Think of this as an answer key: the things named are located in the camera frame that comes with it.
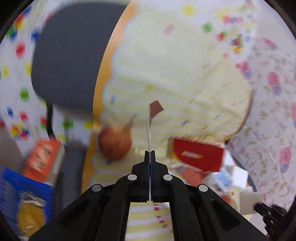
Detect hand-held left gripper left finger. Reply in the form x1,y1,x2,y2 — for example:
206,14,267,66
29,151,151,241

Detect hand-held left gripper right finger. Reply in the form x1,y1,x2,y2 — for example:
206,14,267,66
151,151,269,241

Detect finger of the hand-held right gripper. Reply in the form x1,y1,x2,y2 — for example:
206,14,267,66
254,202,273,217

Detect thin brown foil wrapper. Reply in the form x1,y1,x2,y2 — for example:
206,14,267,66
147,100,165,152

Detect white card box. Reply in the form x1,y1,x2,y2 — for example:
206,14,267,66
239,192,267,215

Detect red apple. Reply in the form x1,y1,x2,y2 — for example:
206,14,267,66
97,127,132,160

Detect red cardboard box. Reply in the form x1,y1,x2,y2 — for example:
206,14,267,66
172,138,225,173

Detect blue and white carton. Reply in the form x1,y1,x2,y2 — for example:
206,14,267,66
215,173,233,192

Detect white floral cloth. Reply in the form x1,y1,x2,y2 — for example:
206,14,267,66
227,35,296,209

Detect orange snack box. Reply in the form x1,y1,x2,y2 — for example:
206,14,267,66
22,139,63,183

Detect yellow striped blanket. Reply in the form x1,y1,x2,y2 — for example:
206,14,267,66
81,0,255,241

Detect blue chip packet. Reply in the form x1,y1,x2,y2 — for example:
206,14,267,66
0,167,55,237

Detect white dotted cloth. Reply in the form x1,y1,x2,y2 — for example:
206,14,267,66
0,5,95,144

